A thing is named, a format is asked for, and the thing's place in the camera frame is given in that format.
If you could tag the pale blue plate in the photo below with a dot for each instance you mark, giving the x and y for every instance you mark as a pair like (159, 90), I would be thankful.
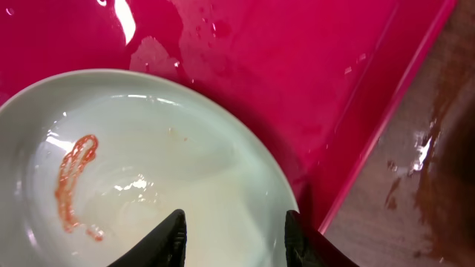
(93, 160)

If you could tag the red plastic tray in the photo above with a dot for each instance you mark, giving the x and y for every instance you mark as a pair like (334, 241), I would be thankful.
(316, 81)

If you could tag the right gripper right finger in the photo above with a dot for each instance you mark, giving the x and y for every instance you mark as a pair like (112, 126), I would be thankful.
(308, 248)

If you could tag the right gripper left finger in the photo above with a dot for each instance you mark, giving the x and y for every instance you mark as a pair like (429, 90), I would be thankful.
(164, 246)

